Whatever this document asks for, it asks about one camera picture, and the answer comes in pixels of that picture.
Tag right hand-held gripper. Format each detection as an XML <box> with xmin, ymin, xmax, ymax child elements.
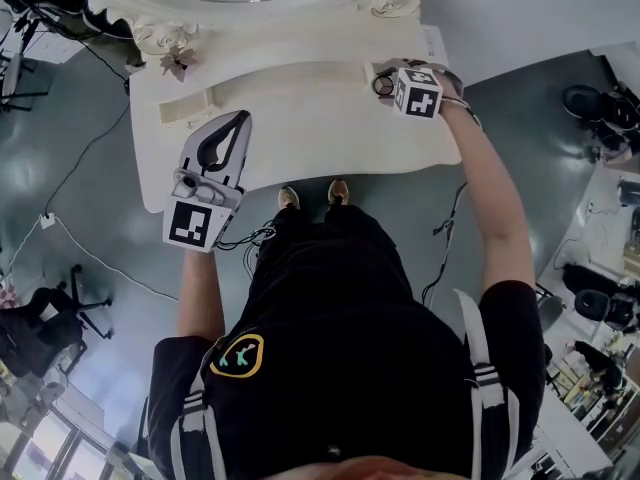
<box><xmin>375</xmin><ymin>57</ymin><xmax>464</xmax><ymax>120</ymax></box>

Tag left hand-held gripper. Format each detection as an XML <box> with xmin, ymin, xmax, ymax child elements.
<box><xmin>162</xmin><ymin>109</ymin><xmax>254</xmax><ymax>254</ymax></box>

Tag white ornate dressing table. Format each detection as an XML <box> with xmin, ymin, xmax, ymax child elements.
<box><xmin>128</xmin><ymin>0</ymin><xmax>464</xmax><ymax>214</ymax></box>

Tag white striped shoulder harness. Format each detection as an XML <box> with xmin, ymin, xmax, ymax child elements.
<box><xmin>169</xmin><ymin>287</ymin><xmax>527</xmax><ymax>480</ymax></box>

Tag person's right forearm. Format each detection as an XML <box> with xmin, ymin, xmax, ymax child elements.
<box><xmin>439</xmin><ymin>75</ymin><xmax>537</xmax><ymax>300</ymax></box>

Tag person's left forearm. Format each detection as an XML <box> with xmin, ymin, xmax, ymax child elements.
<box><xmin>174</xmin><ymin>247</ymin><xmax>227</xmax><ymax>342</ymax></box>

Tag white paper sheet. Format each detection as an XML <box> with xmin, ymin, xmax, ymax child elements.
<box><xmin>421</xmin><ymin>25</ymin><xmax>446</xmax><ymax>62</ymax></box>

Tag person's left shoe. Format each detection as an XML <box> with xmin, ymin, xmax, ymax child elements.
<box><xmin>277</xmin><ymin>185</ymin><xmax>302</xmax><ymax>213</ymax></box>

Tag person's shoe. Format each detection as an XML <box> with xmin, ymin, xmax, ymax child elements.
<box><xmin>277</xmin><ymin>185</ymin><xmax>302</xmax><ymax>213</ymax></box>
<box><xmin>327</xmin><ymin>178</ymin><xmax>351</xmax><ymax>207</ymax></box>

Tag pink flower in white pot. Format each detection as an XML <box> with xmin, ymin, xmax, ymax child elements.
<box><xmin>159</xmin><ymin>45</ymin><xmax>199</xmax><ymax>83</ymax></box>

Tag person's right shoe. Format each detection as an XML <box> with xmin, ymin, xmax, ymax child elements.
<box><xmin>327</xmin><ymin>178</ymin><xmax>351</xmax><ymax>207</ymax></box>

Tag white ornate oval mirror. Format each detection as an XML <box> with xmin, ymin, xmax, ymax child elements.
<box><xmin>57</xmin><ymin>0</ymin><xmax>444</xmax><ymax>57</ymax></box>

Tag person's black trousers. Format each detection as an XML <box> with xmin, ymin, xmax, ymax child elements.
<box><xmin>244</xmin><ymin>205</ymin><xmax>417</xmax><ymax>319</ymax></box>

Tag black office chair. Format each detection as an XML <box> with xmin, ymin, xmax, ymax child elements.
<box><xmin>562</xmin><ymin>261</ymin><xmax>640</xmax><ymax>332</ymax></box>
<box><xmin>561</xmin><ymin>81</ymin><xmax>640</xmax><ymax>165</ymax></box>
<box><xmin>0</xmin><ymin>264</ymin><xmax>114</xmax><ymax>378</ymax></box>

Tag white desk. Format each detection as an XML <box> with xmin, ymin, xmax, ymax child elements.
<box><xmin>537</xmin><ymin>162</ymin><xmax>640</xmax><ymax>290</ymax></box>

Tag person's black t-shirt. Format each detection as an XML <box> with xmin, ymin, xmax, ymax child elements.
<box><xmin>147</xmin><ymin>277</ymin><xmax>547</xmax><ymax>480</ymax></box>

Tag large glass window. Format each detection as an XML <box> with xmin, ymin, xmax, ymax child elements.
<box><xmin>0</xmin><ymin>407</ymin><xmax>109</xmax><ymax>480</ymax></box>

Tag black wrist strap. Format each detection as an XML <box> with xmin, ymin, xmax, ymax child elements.
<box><xmin>439</xmin><ymin>95</ymin><xmax>484</xmax><ymax>130</ymax></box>

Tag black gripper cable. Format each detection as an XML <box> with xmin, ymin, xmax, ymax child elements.
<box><xmin>421</xmin><ymin>181</ymin><xmax>469</xmax><ymax>308</ymax></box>
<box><xmin>217</xmin><ymin>219</ymin><xmax>279</xmax><ymax>252</ymax></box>

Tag black floor cable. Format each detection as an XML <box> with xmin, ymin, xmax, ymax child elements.
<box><xmin>43</xmin><ymin>42</ymin><xmax>134</xmax><ymax>215</ymax></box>

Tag white floor cable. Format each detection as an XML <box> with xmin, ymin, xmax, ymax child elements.
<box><xmin>8</xmin><ymin>214</ymin><xmax>180</xmax><ymax>303</ymax></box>

